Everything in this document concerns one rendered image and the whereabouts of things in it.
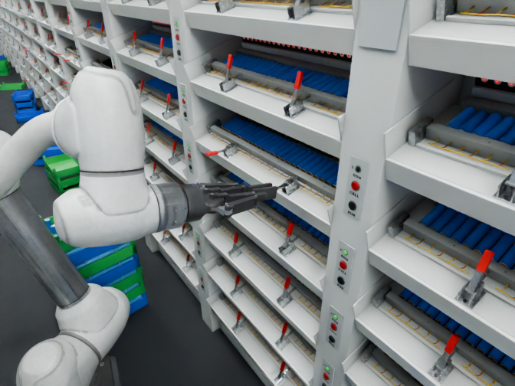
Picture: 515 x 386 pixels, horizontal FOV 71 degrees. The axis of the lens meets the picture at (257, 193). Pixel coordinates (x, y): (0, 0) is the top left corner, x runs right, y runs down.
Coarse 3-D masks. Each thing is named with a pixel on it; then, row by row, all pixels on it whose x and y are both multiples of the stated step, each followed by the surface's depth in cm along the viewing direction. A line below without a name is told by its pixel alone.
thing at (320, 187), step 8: (216, 128) 115; (224, 136) 111; (232, 136) 109; (240, 144) 105; (248, 144) 103; (248, 152) 103; (256, 152) 99; (264, 152) 98; (264, 160) 98; (272, 160) 94; (280, 160) 94; (280, 168) 93; (288, 168) 90; (296, 168) 89; (280, 176) 91; (288, 176) 90; (304, 176) 86; (312, 176) 86; (304, 184) 87; (312, 184) 84; (320, 184) 83; (320, 192) 83; (328, 192) 80
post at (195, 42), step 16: (176, 0) 101; (176, 16) 103; (192, 32) 103; (208, 32) 106; (192, 48) 105; (208, 48) 108; (176, 64) 113; (192, 96) 112; (192, 112) 114; (208, 112) 117; (192, 144) 121; (208, 160) 125; (192, 176) 129; (192, 224) 143; (208, 256) 143; (208, 288) 151; (208, 304) 157; (208, 320) 163
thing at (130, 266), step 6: (138, 258) 164; (126, 264) 161; (132, 264) 163; (138, 264) 166; (114, 270) 157; (120, 270) 160; (126, 270) 162; (132, 270) 164; (102, 276) 154; (108, 276) 156; (114, 276) 159; (90, 282) 151; (96, 282) 153; (102, 282) 155; (108, 282) 157
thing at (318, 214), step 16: (224, 112) 120; (192, 128) 116; (208, 128) 117; (208, 144) 114; (224, 144) 112; (224, 160) 106; (240, 160) 103; (256, 160) 101; (240, 176) 103; (256, 176) 95; (272, 176) 93; (304, 192) 86; (288, 208) 89; (304, 208) 82; (320, 208) 80; (320, 224) 79
